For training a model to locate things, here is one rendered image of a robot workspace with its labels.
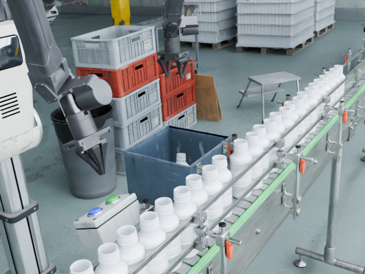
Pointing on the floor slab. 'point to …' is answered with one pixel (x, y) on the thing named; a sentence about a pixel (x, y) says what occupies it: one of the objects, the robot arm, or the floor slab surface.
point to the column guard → (120, 12)
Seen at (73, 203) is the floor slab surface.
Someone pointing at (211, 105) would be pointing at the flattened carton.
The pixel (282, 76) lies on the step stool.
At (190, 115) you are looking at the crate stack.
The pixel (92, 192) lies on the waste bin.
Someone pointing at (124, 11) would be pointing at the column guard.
